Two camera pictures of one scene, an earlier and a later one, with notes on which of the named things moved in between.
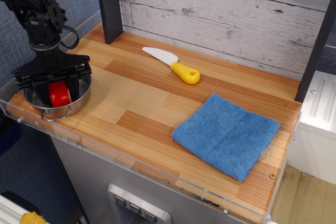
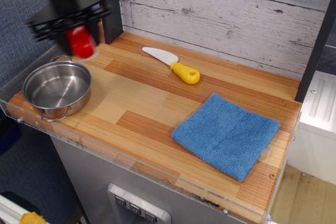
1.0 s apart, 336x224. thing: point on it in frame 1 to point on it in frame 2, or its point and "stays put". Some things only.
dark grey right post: x=314 y=57 stays put
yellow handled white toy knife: x=187 y=74 stays put
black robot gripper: x=51 y=64 to x=68 y=10
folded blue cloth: x=229 y=137 stays put
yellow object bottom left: x=32 y=218 stays put
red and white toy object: x=59 y=93 to x=84 y=44
